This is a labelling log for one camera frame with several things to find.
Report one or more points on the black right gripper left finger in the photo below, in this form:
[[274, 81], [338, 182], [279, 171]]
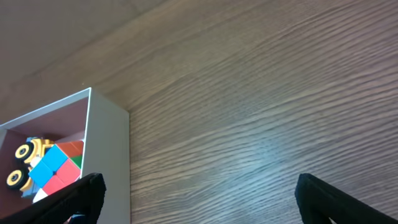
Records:
[[84, 197]]

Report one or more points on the colourful puzzle cube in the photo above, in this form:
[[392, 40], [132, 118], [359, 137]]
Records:
[[55, 166]]

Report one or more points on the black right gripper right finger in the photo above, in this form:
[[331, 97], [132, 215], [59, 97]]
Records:
[[321, 203]]

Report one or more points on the blue yellow toy truck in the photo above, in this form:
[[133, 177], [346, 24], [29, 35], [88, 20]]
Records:
[[28, 155]]

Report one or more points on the white box pink interior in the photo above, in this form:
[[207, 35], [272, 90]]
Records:
[[103, 127]]

